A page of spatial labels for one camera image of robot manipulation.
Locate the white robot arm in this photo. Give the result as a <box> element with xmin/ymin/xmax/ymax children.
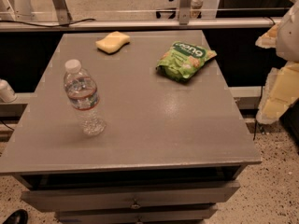
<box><xmin>255</xmin><ymin>1</ymin><xmax>299</xmax><ymax>124</ymax></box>

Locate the black shoe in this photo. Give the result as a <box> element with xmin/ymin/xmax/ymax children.
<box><xmin>3</xmin><ymin>209</ymin><xmax>28</xmax><ymax>224</ymax></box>

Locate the grey drawer cabinet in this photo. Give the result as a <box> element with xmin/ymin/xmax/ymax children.
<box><xmin>0</xmin><ymin>30</ymin><xmax>263</xmax><ymax>224</ymax></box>

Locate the lower grey drawer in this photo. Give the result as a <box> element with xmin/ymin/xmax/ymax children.
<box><xmin>57</xmin><ymin>204</ymin><xmax>217</xmax><ymax>224</ymax></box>

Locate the clear plastic water bottle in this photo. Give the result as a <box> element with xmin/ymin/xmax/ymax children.
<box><xmin>64</xmin><ymin>59</ymin><xmax>106</xmax><ymax>136</ymax></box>

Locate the black cable on rail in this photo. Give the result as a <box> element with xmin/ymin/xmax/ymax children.
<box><xmin>0</xmin><ymin>18</ymin><xmax>97</xmax><ymax>28</ymax></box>

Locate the white bottle at left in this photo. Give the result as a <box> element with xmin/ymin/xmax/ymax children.
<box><xmin>0</xmin><ymin>79</ymin><xmax>17</xmax><ymax>103</ymax></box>

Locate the green rice chip bag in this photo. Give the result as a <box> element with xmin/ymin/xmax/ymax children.
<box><xmin>156</xmin><ymin>41</ymin><xmax>217</xmax><ymax>82</ymax></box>

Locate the metal frame rail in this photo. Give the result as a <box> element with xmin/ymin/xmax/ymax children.
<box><xmin>0</xmin><ymin>17</ymin><xmax>281</xmax><ymax>33</ymax></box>

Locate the yellow sponge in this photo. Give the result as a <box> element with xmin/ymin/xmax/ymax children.
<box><xmin>95</xmin><ymin>32</ymin><xmax>130</xmax><ymax>54</ymax></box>

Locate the upper grey drawer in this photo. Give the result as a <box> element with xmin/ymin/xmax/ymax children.
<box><xmin>21</xmin><ymin>181</ymin><xmax>240</xmax><ymax>212</ymax></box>

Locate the grey drawer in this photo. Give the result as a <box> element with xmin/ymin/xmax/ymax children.
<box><xmin>21</xmin><ymin>181</ymin><xmax>240</xmax><ymax>212</ymax></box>
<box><xmin>57</xmin><ymin>204</ymin><xmax>217</xmax><ymax>224</ymax></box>

